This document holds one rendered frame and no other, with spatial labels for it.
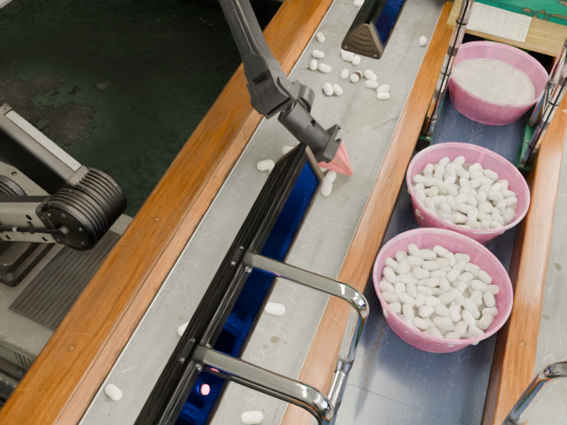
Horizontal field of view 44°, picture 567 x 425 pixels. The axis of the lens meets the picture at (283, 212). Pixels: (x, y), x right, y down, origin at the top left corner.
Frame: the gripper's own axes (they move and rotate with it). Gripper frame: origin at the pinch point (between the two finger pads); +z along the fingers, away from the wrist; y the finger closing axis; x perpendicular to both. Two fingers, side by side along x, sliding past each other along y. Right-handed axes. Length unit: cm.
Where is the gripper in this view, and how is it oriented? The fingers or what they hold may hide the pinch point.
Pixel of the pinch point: (348, 172)
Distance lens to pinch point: 153.9
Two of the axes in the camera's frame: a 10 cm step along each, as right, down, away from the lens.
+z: 6.9, 6.4, 3.4
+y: 3.3, -7.0, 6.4
